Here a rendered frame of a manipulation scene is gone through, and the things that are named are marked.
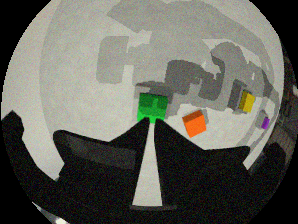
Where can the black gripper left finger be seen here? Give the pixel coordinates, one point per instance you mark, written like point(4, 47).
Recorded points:
point(120, 158)

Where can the orange block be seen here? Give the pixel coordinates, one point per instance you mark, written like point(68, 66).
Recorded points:
point(194, 123)

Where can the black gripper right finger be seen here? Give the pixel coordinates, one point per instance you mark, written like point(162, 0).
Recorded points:
point(181, 164)

